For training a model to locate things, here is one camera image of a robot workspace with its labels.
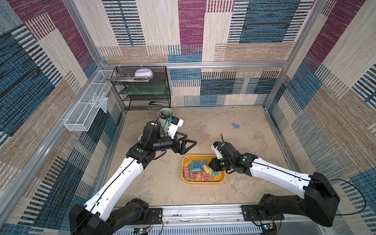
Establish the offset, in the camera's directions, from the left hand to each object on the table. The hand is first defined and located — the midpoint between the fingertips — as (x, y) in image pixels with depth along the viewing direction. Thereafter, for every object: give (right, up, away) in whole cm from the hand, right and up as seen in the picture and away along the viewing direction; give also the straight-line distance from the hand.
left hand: (190, 139), depth 68 cm
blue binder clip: (+33, +5, +40) cm, 52 cm away
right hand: (+10, -15, +13) cm, 22 cm away
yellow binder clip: (+9, -19, +16) cm, 26 cm away
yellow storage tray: (+17, -24, +16) cm, 34 cm away
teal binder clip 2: (+15, -21, +17) cm, 31 cm away
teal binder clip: (+4, -18, +19) cm, 27 cm away
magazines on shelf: (-37, +36, +23) cm, 57 cm away
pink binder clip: (-2, -21, +16) cm, 26 cm away
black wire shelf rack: (-40, +28, +44) cm, 66 cm away
